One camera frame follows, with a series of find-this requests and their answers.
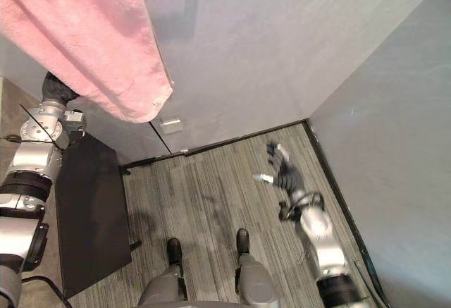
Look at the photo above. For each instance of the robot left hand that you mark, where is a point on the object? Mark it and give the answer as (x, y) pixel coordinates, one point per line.
(54, 89)

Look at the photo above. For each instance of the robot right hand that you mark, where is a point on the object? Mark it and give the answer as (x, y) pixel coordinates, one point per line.
(288, 177)

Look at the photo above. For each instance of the pink terry towel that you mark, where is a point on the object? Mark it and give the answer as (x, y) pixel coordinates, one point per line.
(81, 36)

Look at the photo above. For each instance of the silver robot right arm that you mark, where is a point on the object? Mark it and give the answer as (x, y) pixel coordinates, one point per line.
(322, 237)

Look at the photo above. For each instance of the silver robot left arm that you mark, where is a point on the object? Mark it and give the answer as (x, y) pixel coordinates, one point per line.
(33, 156)

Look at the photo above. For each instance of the black cabinet side panel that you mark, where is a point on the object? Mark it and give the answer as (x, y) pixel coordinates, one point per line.
(93, 213)

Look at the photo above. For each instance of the robot left leg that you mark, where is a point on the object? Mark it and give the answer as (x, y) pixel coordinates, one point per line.
(165, 283)

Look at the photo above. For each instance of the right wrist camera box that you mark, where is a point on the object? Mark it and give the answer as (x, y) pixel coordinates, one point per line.
(286, 211)

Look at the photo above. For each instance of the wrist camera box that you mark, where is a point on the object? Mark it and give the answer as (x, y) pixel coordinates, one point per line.
(74, 121)
(286, 211)

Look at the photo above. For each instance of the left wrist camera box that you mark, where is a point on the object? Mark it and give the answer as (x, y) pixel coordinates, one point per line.
(74, 121)

